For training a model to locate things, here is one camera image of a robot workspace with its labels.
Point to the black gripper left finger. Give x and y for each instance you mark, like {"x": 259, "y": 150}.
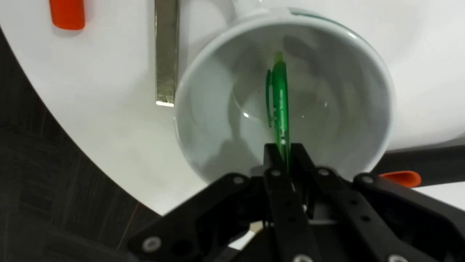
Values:
{"x": 270, "y": 204}

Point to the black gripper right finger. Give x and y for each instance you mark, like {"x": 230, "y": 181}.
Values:
{"x": 349, "y": 213}

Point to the green pen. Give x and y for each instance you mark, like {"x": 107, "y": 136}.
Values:
{"x": 279, "y": 96}

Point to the white and green mug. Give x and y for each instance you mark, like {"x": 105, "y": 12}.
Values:
{"x": 339, "y": 73}

